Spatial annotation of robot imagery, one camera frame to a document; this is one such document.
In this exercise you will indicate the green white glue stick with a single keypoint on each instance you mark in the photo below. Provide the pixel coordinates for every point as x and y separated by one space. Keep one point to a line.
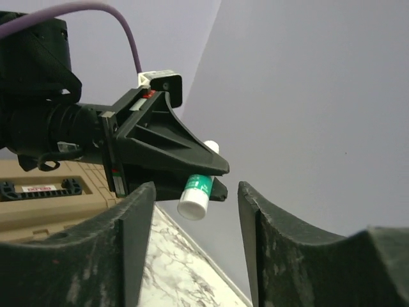
193 202

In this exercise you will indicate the tan plastic tool case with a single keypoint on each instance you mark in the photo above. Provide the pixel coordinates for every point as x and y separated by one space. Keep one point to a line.
35 219

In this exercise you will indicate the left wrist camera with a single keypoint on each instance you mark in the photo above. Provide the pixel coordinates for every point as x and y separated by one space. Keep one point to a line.
164 80

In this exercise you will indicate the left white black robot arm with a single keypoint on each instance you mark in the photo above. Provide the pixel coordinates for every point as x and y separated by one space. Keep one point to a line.
43 120

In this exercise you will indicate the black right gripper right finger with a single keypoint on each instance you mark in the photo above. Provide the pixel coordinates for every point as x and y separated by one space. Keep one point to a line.
293 263

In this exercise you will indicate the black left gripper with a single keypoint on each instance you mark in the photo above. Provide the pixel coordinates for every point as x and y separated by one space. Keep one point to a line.
141 131

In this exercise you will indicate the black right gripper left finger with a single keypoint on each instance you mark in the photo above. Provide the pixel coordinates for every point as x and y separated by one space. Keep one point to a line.
98 262

